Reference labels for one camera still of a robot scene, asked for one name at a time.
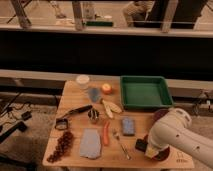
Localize black eraser block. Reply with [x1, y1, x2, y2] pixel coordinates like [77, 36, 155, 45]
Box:
[135, 139, 147, 152]

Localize red bowl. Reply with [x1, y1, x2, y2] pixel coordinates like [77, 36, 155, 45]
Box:
[153, 148, 170, 161]

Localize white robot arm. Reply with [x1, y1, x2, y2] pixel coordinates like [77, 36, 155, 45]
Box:
[145, 108, 213, 169]

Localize blue sponge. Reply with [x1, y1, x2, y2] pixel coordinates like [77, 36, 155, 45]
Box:
[122, 117, 135, 136]

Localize metal spoon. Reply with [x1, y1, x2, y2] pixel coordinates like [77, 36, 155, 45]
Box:
[112, 130, 131, 160]

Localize dark red plate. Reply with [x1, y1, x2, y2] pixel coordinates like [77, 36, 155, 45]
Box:
[153, 109, 169, 121]

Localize orange carrot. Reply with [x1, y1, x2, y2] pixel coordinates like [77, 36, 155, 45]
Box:
[103, 121, 110, 146]

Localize grey-blue cloth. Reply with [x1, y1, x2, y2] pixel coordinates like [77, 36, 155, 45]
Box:
[79, 129, 101, 159]

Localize green plastic tray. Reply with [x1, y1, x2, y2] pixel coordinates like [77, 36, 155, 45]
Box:
[120, 76, 173, 110]

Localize red-yellow apple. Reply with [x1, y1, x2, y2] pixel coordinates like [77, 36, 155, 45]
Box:
[101, 83, 112, 94]

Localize clear blue glass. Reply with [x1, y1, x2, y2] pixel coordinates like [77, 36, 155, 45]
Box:
[88, 88, 101, 102]

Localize bunch of red grapes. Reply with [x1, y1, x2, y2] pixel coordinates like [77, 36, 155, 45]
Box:
[47, 131, 73, 163]

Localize white plastic cup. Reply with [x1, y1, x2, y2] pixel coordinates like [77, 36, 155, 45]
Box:
[76, 75, 90, 90]

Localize black-handled knife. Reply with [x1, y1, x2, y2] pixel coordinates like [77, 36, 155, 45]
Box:
[61, 105, 93, 118]

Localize black cables on floor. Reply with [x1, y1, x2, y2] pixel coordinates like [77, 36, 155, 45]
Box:
[0, 92, 33, 144]

